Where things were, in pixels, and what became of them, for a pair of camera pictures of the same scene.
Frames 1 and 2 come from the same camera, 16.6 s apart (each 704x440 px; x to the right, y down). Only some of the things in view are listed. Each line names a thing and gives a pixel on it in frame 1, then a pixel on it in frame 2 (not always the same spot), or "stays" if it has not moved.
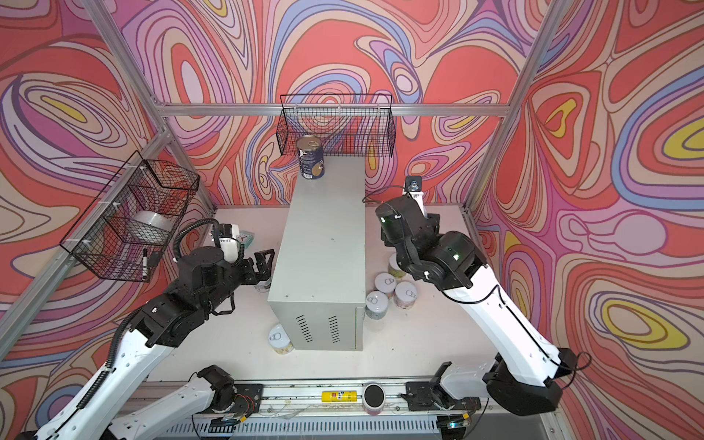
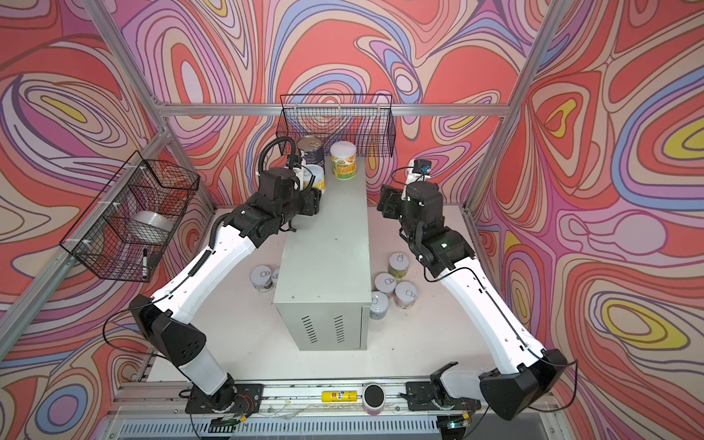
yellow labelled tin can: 280,340 to 319,179
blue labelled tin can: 311,157 stays
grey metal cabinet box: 318,291 stays
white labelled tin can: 260,285 stays
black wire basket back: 348,125 stays
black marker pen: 145,270 stays
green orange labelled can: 376,305 to 344,159
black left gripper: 264,270 to 312,201
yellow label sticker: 339,396 stays
